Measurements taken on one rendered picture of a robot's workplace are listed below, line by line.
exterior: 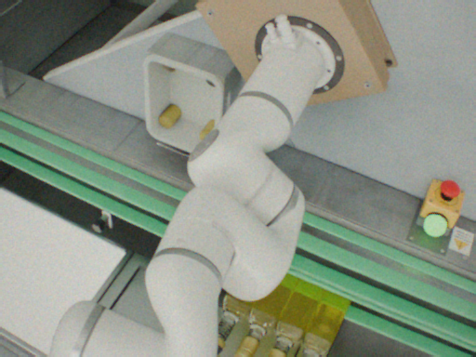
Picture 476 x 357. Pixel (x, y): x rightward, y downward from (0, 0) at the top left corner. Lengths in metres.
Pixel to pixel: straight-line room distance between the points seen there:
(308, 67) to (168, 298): 0.45
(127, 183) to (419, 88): 0.65
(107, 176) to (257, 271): 0.69
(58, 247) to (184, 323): 0.86
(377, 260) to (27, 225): 0.84
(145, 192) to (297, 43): 0.54
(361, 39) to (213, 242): 0.43
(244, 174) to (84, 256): 0.71
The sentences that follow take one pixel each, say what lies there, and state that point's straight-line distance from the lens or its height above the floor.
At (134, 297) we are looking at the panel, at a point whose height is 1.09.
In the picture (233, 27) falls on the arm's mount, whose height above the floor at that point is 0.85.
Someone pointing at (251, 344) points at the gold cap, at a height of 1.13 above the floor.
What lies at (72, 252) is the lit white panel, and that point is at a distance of 1.41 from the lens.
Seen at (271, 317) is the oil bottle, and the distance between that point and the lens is 1.14.
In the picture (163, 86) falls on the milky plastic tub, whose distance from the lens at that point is 1.26.
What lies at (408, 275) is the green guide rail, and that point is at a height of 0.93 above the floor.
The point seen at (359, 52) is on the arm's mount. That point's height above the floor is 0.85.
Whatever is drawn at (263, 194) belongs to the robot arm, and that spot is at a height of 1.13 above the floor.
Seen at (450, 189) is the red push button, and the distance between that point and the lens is 1.13.
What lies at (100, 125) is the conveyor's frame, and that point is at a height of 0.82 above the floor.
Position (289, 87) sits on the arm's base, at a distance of 0.86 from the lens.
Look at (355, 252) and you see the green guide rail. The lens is 1.13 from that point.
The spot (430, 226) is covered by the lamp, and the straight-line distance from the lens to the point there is 1.13.
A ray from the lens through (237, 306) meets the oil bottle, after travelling 1.15.
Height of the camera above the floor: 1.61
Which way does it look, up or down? 37 degrees down
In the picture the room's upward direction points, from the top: 147 degrees counter-clockwise
